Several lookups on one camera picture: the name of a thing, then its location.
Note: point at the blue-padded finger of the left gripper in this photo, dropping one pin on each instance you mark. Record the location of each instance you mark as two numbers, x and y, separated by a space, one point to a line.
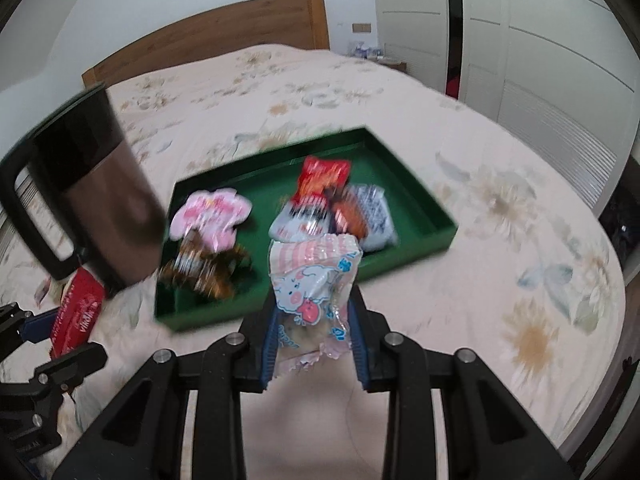
18 325

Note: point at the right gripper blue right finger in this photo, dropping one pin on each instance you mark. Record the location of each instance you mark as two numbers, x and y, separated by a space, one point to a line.
446 409

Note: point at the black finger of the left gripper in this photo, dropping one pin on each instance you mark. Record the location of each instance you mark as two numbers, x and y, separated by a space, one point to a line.
47 379

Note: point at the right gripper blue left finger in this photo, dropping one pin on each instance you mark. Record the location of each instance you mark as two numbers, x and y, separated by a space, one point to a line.
139 435

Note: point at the red long snack packet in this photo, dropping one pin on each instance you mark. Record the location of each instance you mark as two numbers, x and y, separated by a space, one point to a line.
80 308

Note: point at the brown gold oat snack packet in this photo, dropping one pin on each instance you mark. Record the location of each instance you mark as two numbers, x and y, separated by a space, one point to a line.
209 274

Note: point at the pink cartoon character snack packet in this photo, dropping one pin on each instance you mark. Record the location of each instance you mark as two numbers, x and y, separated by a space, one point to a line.
213 215

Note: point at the clear pink cartoon candy packet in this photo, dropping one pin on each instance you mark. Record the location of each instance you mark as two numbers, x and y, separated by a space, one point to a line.
312 281

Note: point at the red spicy strip snack packet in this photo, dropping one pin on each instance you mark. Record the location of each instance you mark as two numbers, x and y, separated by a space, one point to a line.
306 215

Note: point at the brown black electric kettle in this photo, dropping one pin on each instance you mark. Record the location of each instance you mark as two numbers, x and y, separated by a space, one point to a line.
86 172

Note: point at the green shallow tray box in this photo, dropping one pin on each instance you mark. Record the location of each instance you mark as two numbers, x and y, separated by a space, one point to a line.
268 180

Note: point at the white wardrobe doors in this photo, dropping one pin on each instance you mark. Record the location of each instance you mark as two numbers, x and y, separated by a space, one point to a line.
561 75

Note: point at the wooden nightstand with items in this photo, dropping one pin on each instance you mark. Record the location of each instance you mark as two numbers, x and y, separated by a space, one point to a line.
358 49

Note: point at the wooden headboard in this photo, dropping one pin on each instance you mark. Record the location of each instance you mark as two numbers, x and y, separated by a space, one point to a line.
300 24

